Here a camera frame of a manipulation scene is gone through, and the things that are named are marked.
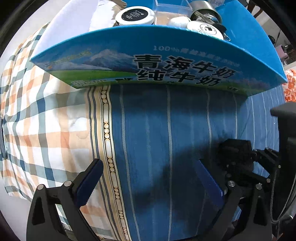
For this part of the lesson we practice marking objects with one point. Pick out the clear plastic box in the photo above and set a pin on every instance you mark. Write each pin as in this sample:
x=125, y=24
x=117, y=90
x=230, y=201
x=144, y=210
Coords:
x=167, y=10

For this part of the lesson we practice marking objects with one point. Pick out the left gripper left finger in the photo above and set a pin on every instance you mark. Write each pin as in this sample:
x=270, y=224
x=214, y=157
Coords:
x=43, y=220

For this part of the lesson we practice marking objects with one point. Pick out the steel cup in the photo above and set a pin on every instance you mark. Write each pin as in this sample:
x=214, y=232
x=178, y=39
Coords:
x=205, y=8

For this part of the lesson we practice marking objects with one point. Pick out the orange floral cushion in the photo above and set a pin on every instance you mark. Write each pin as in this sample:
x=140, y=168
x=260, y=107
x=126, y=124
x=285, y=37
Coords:
x=289, y=88

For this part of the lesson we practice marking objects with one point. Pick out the blue milk carton box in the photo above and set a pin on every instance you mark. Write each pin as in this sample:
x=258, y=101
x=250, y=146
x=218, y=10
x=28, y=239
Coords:
x=246, y=64

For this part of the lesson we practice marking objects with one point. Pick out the black lid white jar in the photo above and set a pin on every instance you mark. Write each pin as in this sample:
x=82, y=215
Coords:
x=135, y=15

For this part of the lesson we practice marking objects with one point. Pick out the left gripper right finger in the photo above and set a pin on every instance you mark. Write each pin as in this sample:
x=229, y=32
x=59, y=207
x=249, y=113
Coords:
x=240, y=196

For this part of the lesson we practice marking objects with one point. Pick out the white lid cream jar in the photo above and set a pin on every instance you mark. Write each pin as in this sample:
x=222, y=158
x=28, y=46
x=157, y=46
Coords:
x=205, y=29

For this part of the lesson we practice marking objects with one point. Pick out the blue striped cloth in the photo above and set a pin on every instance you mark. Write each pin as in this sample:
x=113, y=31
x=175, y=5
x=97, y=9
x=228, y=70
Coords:
x=149, y=138

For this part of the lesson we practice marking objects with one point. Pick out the pink suitcase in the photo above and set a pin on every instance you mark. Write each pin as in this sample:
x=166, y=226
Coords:
x=282, y=53

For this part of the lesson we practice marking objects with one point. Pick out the white earbud case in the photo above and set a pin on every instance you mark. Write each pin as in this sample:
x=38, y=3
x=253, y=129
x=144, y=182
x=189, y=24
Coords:
x=179, y=22

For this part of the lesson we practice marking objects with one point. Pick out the plaid quilt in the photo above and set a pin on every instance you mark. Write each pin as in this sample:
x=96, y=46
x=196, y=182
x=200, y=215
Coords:
x=52, y=132

